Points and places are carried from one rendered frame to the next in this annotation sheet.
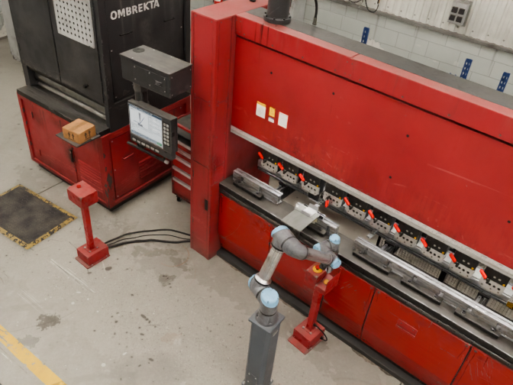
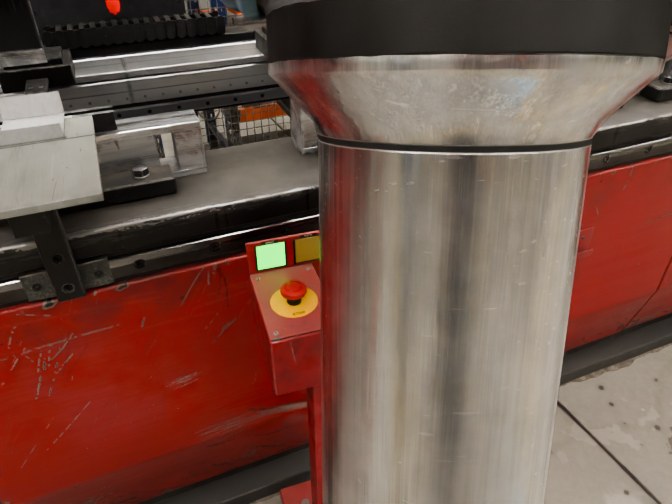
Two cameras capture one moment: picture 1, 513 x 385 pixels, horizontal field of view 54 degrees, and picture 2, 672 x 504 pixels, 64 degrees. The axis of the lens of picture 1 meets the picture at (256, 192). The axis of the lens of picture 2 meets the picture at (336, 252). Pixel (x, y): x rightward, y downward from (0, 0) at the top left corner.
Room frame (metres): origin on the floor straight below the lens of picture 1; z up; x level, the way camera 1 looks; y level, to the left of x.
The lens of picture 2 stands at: (2.32, -0.01, 1.32)
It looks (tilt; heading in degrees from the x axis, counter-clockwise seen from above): 36 degrees down; 301
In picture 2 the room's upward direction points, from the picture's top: straight up
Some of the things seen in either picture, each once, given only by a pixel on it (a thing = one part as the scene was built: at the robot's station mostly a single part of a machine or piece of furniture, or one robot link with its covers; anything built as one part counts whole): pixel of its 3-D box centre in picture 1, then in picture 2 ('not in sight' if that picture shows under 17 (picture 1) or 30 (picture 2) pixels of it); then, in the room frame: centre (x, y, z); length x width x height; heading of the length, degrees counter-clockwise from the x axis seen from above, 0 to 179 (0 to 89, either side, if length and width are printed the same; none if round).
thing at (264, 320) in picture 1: (267, 312); not in sight; (2.20, -0.15, 0.82); 0.15 x 0.15 x 0.10
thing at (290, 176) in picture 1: (292, 169); not in sight; (3.25, -0.26, 1.26); 0.15 x 0.09 x 0.17; 54
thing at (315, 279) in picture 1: (322, 274); (322, 305); (2.67, -0.55, 0.75); 0.20 x 0.16 x 0.18; 49
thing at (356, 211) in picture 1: (359, 205); not in sight; (2.90, -0.74, 1.26); 0.15 x 0.09 x 0.17; 54
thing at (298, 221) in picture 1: (300, 218); (24, 163); (3.00, -0.36, 1.00); 0.26 x 0.18 x 0.01; 144
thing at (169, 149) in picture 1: (154, 127); not in sight; (3.40, 0.84, 1.42); 0.45 x 0.12 x 0.36; 58
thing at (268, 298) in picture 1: (269, 300); not in sight; (2.20, -0.15, 0.94); 0.13 x 0.12 x 0.14; 32
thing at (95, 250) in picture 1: (87, 223); not in sight; (3.31, 1.46, 0.41); 0.25 x 0.20 x 0.83; 144
